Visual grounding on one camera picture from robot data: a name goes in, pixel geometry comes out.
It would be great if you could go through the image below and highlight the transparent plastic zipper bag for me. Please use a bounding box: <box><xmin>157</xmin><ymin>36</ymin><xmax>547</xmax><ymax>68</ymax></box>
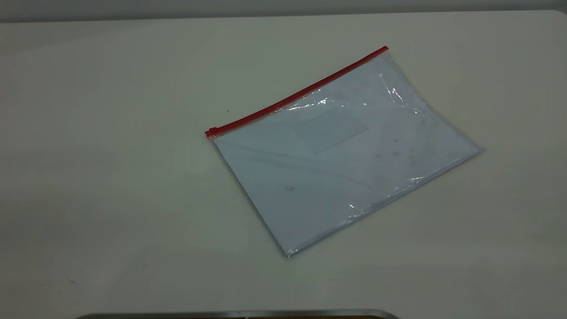
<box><xmin>205</xmin><ymin>46</ymin><xmax>484</xmax><ymax>257</ymax></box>

